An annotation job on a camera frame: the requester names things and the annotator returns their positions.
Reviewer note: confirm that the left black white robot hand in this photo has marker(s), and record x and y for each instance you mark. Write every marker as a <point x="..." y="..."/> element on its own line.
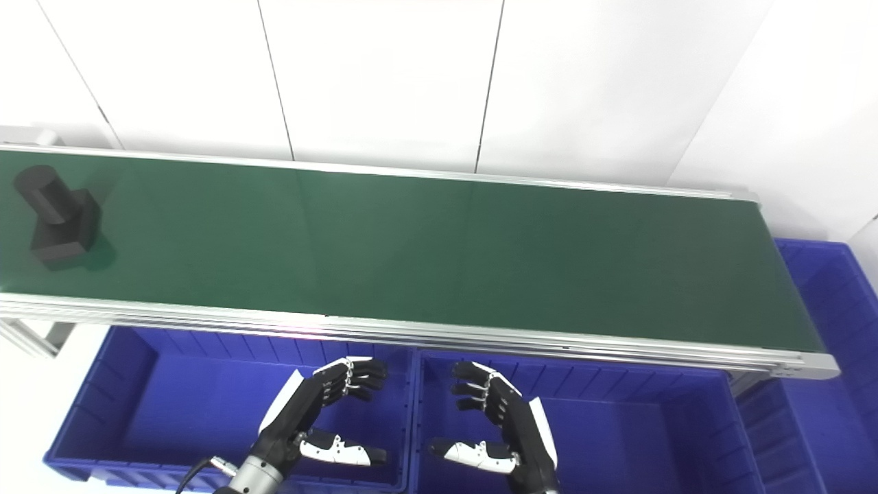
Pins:
<point x="295" y="418"/>

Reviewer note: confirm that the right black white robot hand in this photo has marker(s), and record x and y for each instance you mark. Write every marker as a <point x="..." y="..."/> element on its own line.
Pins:
<point x="525" y="439"/>

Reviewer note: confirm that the black cylinder-on-block part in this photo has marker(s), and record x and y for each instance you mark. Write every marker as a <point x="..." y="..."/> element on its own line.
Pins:
<point x="62" y="226"/>

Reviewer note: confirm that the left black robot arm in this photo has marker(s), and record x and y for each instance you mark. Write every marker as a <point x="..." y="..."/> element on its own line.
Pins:
<point x="257" y="477"/>

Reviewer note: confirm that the blue plastic bin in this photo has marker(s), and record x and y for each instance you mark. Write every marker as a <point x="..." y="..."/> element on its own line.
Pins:
<point x="617" y="439"/>
<point x="178" y="405"/>
<point x="837" y="343"/>

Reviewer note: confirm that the green conveyor belt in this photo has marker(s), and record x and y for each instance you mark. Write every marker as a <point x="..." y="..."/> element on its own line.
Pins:
<point x="425" y="254"/>

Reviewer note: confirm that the aluminum conveyor support leg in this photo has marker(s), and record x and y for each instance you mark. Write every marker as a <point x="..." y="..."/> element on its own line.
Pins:
<point x="31" y="336"/>

